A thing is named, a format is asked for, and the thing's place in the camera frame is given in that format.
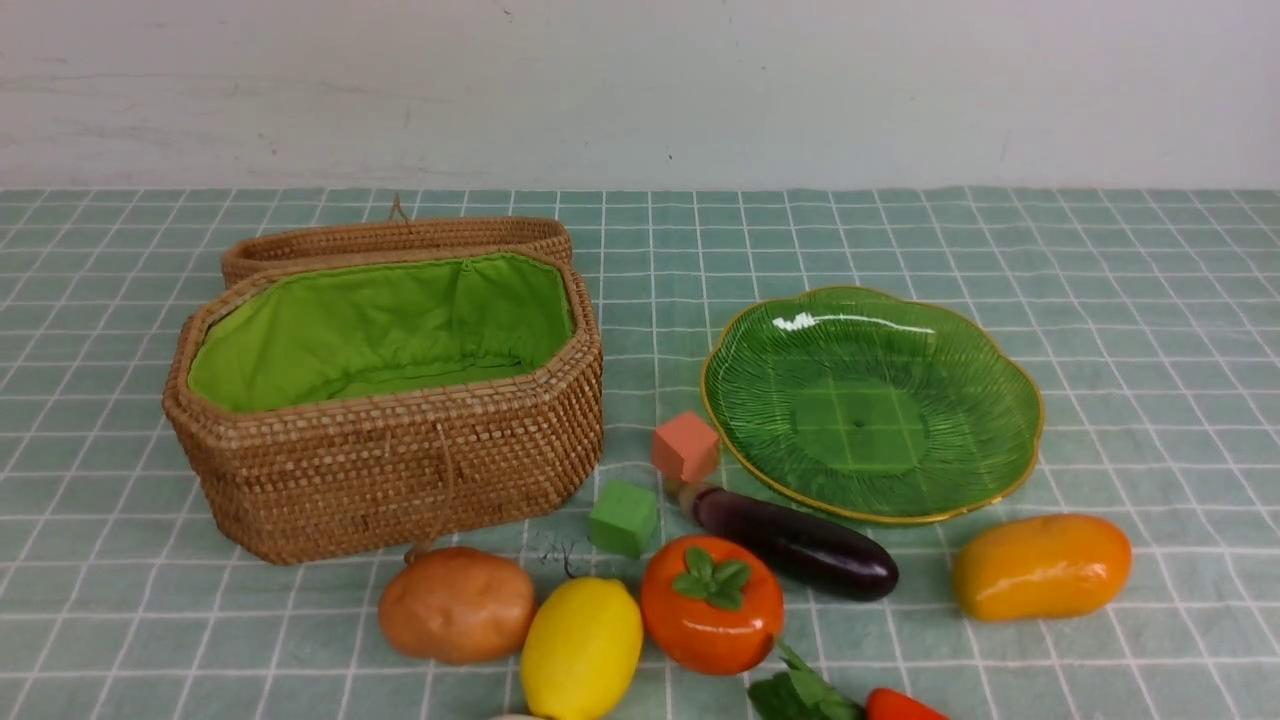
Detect orange persimmon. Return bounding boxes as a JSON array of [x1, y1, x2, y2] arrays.
[[639, 536, 786, 676]]

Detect purple eggplant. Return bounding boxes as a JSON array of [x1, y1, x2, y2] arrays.
[[664, 478, 900, 602]]

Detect yellow lemon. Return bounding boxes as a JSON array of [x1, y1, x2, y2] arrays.
[[520, 577, 644, 719]]

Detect brown potato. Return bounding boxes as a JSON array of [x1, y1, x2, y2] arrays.
[[378, 546, 538, 666]]

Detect orange carrot with leaves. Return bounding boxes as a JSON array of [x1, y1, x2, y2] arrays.
[[748, 642, 947, 719]]

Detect yellow orange mango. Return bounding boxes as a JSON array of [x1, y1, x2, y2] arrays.
[[951, 512, 1133, 623]]

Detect orange foam cube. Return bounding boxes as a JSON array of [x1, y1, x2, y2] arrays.
[[652, 413, 721, 483]]

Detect green foam cube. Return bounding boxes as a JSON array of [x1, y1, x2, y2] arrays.
[[588, 480, 659, 559]]

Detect green glass leaf plate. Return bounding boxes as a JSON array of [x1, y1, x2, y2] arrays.
[[700, 284, 1046, 525]]

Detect woven rattan basket lid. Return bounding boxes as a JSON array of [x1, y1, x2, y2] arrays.
[[221, 196, 573, 287]]

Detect woven rattan basket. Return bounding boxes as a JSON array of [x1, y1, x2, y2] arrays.
[[163, 245, 604, 565]]

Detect green checkered tablecloth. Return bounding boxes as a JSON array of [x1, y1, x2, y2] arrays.
[[1, 187, 1279, 719]]

